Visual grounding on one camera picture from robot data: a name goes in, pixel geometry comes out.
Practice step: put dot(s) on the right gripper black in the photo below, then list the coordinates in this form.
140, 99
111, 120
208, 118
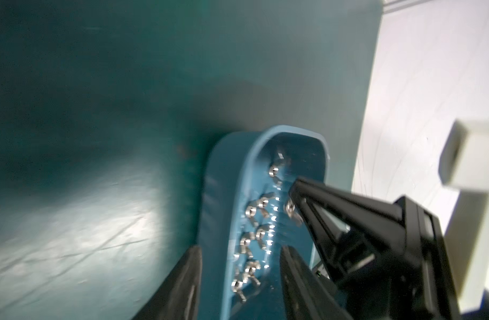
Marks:
390, 264

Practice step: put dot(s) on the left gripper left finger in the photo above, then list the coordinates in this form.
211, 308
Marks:
179, 295

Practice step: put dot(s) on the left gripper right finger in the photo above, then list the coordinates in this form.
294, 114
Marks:
305, 294

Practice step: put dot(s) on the silver wing nut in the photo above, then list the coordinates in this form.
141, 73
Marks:
237, 286
291, 210
277, 167
249, 274
243, 246
250, 213
264, 237
263, 202

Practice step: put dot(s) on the teal plastic storage box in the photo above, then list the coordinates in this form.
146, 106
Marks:
236, 174

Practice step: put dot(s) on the green table mat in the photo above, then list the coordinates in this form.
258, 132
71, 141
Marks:
108, 110

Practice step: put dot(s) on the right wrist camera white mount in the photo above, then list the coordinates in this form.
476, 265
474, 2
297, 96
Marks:
464, 166

